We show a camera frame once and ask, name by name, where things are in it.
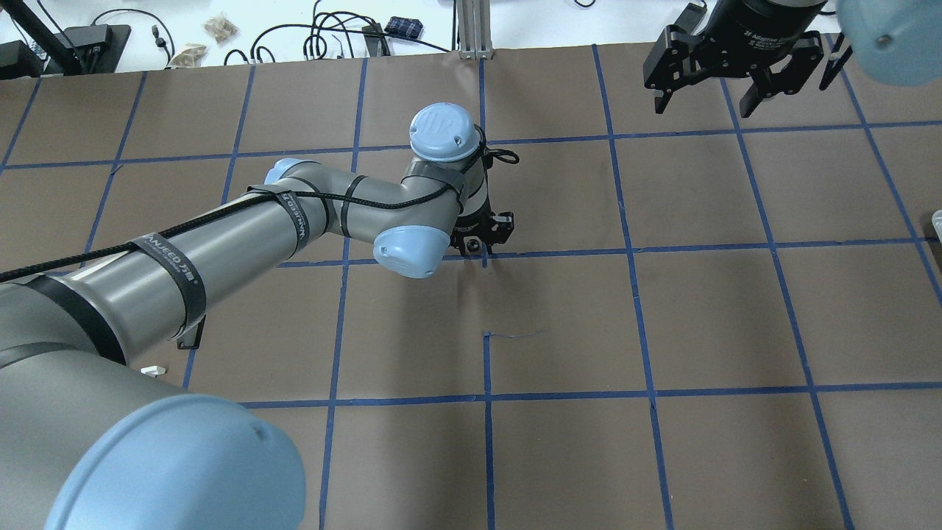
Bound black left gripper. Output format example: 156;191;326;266
450;209;514;255

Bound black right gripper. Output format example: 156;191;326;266
642;1;825;119

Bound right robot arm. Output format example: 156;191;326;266
642;1;941;118

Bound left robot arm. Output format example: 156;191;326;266
1;102;519;529

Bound black power adapter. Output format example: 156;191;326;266
666;1;709;35

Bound dark grey brake pad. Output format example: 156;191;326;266
175;316;206;351

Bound white curved plastic part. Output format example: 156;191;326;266
139;365;167;378

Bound aluminium frame post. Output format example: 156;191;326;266
452;0;494;60

